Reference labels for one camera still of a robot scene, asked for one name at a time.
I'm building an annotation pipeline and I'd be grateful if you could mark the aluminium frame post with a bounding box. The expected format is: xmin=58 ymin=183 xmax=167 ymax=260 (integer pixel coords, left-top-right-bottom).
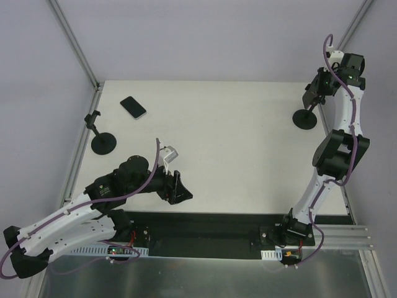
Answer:
xmin=337 ymin=0 xmax=376 ymax=50
xmin=47 ymin=0 xmax=100 ymax=90

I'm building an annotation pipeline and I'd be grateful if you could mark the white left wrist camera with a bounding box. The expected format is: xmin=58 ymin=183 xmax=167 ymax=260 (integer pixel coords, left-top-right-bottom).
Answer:
xmin=158 ymin=146 xmax=179 ymax=174

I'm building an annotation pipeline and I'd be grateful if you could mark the white cable duct right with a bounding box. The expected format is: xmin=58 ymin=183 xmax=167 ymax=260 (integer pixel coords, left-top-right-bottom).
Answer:
xmin=261 ymin=248 xmax=282 ymax=261

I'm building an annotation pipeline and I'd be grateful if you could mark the white cable duct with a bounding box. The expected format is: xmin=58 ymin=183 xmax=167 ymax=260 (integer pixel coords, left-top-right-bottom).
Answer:
xmin=261 ymin=248 xmax=282 ymax=261
xmin=69 ymin=244 xmax=149 ymax=258

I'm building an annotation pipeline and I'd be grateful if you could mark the aluminium frame post left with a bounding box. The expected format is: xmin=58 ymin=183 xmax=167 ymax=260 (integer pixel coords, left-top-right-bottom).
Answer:
xmin=47 ymin=0 xmax=100 ymax=90

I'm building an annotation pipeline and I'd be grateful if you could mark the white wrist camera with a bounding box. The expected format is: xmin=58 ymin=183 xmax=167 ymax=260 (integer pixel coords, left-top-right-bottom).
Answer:
xmin=158 ymin=146 xmax=179 ymax=174
xmin=326 ymin=45 xmax=344 ymax=67

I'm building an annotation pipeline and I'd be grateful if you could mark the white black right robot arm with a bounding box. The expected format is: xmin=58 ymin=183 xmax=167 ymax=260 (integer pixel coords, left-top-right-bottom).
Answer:
xmin=279 ymin=51 xmax=370 ymax=246

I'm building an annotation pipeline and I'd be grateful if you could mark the aluminium frame post right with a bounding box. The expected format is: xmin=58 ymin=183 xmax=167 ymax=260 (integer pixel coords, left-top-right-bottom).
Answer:
xmin=337 ymin=0 xmax=376 ymax=50

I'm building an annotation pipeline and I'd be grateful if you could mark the black smartphone purple edge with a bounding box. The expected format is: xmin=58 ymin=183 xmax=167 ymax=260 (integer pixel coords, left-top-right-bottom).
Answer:
xmin=302 ymin=75 xmax=319 ymax=109

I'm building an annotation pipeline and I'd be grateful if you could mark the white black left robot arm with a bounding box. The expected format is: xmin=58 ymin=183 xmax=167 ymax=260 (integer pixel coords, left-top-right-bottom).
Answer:
xmin=3 ymin=155 xmax=193 ymax=279

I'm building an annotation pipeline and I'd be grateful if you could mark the black phone stand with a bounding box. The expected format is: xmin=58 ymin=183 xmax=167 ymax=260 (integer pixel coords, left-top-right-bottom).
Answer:
xmin=292 ymin=97 xmax=325 ymax=130
xmin=84 ymin=110 xmax=117 ymax=155

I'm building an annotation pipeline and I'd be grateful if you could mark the black smartphone silver edge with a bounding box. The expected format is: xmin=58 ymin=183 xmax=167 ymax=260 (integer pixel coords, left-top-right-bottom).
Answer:
xmin=120 ymin=96 xmax=147 ymax=120

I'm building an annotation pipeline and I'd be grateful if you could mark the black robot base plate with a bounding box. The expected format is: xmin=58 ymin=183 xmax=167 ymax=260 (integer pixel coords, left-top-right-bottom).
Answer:
xmin=114 ymin=212 xmax=315 ymax=260

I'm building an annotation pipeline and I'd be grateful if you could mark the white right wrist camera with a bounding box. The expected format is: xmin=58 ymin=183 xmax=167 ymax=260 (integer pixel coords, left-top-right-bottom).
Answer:
xmin=326 ymin=45 xmax=344 ymax=67

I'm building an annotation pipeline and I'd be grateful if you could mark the white cable duct left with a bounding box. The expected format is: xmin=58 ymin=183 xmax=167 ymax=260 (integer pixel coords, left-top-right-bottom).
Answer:
xmin=69 ymin=244 xmax=149 ymax=258

